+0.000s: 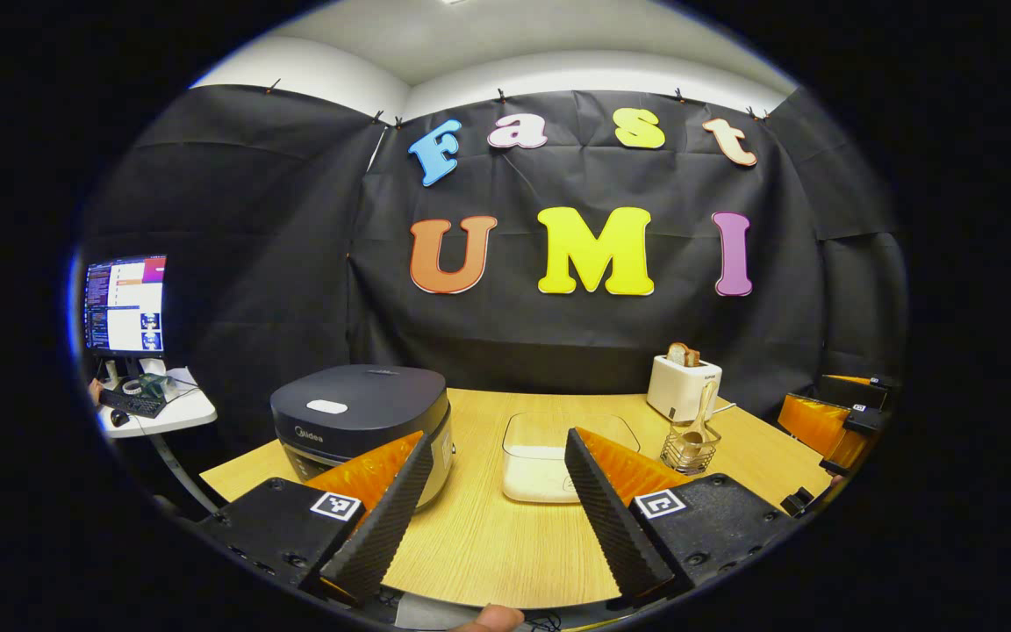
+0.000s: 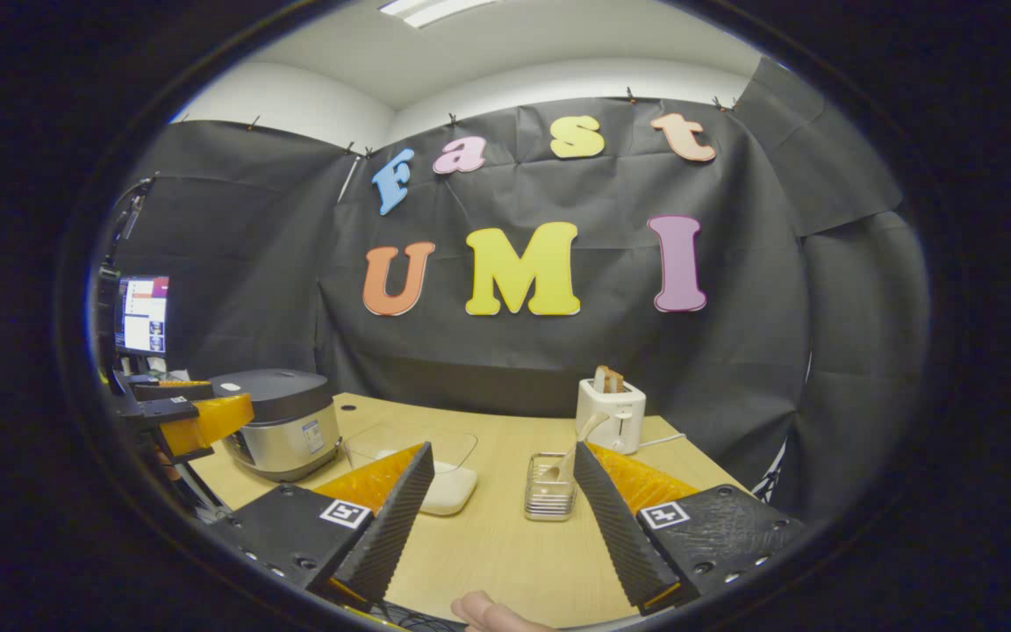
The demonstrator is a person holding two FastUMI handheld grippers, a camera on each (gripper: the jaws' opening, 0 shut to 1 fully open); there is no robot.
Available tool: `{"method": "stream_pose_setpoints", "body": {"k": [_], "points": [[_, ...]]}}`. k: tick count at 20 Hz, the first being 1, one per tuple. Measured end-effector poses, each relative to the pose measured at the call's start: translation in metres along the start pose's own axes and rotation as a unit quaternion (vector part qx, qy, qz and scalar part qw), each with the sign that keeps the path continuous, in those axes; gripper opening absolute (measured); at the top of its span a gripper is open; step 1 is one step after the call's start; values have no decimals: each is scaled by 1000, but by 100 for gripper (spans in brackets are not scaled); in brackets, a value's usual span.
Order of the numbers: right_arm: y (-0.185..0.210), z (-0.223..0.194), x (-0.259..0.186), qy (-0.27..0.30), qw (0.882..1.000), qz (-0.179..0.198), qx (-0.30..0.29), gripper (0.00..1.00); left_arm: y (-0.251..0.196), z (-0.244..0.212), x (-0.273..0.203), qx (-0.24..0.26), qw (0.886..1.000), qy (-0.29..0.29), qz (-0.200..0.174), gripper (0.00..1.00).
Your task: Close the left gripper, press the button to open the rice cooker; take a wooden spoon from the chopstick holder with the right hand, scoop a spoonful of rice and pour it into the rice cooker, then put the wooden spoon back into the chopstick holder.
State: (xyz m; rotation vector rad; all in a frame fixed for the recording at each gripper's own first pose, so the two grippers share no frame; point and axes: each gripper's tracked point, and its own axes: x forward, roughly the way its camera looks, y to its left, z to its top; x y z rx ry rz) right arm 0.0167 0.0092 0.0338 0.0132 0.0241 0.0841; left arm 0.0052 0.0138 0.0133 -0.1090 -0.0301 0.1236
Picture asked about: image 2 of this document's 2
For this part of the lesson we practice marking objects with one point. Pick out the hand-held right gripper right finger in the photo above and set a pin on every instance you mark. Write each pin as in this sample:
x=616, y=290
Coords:
x=615, y=527

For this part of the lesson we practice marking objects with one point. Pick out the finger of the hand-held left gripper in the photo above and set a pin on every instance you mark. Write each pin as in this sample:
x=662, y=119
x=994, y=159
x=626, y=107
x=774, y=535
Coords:
x=172, y=392
x=163, y=412

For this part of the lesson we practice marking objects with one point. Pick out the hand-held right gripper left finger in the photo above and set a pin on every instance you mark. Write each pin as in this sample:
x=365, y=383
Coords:
x=391, y=527

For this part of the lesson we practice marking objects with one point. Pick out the clear plastic rice container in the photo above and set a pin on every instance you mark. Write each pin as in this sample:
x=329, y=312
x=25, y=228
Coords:
x=400, y=439

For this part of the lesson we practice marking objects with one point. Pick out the black rice cooker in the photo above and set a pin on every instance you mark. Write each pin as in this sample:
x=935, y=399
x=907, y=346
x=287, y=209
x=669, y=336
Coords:
x=282, y=430

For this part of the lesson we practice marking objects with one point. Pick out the wooden spoon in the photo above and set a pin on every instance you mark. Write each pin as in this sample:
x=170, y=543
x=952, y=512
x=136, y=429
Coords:
x=589, y=427

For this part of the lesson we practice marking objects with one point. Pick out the computer monitor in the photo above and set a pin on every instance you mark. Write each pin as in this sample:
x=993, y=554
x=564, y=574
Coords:
x=144, y=316

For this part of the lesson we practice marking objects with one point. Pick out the white toaster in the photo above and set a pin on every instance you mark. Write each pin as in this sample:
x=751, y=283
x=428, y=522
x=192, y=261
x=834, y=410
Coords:
x=611, y=412

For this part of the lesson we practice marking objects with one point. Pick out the toasted bread slice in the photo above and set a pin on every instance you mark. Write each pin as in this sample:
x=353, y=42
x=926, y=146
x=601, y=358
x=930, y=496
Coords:
x=608, y=379

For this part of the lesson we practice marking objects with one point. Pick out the ceiling light panel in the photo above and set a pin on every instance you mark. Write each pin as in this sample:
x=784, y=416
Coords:
x=435, y=10

